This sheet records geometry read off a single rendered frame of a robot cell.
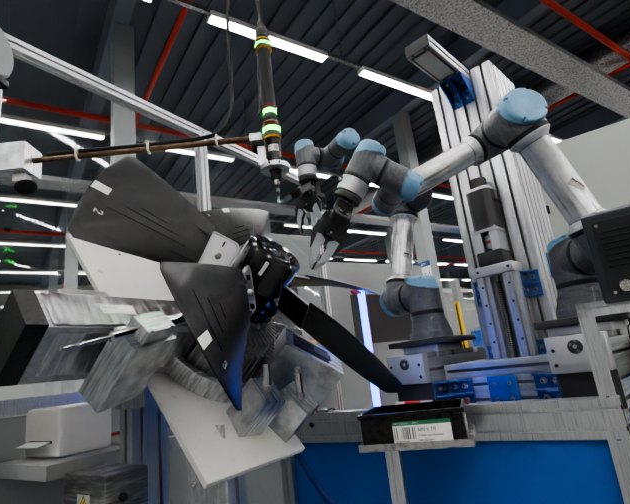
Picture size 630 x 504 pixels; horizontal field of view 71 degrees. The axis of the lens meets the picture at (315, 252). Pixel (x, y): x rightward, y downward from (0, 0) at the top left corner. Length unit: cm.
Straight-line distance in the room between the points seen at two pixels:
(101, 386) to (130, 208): 31
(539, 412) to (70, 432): 106
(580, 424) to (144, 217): 97
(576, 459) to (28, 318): 106
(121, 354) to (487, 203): 128
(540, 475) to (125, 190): 105
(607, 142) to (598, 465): 188
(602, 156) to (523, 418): 181
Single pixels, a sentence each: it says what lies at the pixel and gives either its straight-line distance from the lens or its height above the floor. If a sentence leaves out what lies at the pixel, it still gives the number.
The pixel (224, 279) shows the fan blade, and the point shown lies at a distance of 71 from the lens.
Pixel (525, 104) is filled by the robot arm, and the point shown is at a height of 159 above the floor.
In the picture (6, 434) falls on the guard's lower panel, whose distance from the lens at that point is 139.
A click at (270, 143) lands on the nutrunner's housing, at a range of 109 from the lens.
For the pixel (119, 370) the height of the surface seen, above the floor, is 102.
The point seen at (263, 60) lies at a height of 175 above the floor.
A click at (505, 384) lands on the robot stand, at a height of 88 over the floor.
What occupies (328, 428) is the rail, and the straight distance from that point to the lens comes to 135.
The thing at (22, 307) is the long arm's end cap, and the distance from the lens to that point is 73.
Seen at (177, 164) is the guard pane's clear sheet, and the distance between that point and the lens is 189.
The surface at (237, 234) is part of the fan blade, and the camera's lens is 105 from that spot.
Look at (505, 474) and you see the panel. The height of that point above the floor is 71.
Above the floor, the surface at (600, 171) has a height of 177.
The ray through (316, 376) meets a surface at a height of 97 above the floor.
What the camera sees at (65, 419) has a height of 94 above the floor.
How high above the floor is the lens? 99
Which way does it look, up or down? 15 degrees up
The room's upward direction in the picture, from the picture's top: 7 degrees counter-clockwise
